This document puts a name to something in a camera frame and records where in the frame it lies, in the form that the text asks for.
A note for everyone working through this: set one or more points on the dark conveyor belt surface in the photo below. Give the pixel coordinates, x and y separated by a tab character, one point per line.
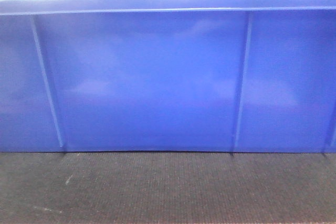
170	187

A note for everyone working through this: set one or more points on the large blue plastic bin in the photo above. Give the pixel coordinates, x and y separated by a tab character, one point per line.
168	75

